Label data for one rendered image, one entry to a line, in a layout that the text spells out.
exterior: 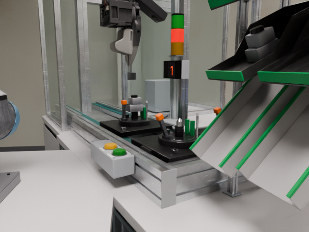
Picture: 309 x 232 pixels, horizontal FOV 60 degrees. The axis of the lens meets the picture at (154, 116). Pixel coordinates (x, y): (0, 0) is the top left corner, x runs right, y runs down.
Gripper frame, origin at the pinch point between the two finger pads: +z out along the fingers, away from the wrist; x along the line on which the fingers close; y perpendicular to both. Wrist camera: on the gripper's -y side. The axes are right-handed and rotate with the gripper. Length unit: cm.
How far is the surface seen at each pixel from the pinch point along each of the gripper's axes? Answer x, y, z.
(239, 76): 27.3, -10.5, 3.4
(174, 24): -22.9, -29.5, -14.4
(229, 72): 24.2, -10.8, 2.8
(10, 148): -342, 20, 114
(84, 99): -110, -19, 23
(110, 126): -38.2, -8.1, 26.3
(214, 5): 17.1, -12.6, -12.0
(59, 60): -87, 1, -2
